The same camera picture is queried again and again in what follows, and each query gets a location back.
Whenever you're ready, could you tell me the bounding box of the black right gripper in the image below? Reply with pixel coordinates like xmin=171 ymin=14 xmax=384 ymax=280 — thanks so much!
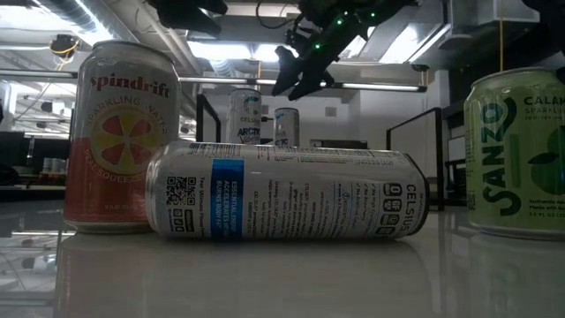
xmin=271 ymin=25 xmax=342 ymax=102

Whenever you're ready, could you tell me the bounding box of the Spindrift sparkling water can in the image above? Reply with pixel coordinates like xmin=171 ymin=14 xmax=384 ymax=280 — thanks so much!
xmin=64 ymin=39 xmax=182 ymax=235

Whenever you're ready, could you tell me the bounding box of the green Sanzo can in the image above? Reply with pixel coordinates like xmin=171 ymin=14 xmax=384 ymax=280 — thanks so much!
xmin=463 ymin=66 xmax=565 ymax=242

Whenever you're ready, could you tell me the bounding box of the black ceiling device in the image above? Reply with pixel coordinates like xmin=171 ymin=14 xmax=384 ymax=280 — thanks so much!
xmin=49 ymin=34 xmax=81 ymax=59

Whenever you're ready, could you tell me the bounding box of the ceiling light bar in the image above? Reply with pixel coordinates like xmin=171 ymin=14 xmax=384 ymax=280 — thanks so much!
xmin=178 ymin=75 xmax=428 ymax=94

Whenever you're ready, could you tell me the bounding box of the black metal shelf frame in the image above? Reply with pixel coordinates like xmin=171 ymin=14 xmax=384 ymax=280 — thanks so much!
xmin=195 ymin=93 xmax=446 ymax=212

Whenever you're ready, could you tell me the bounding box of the silver Celsius energy can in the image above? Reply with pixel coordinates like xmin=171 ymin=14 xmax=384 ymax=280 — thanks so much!
xmin=273 ymin=107 xmax=302 ymax=148
xmin=226 ymin=87 xmax=263 ymax=146
xmin=144 ymin=140 xmax=431 ymax=242

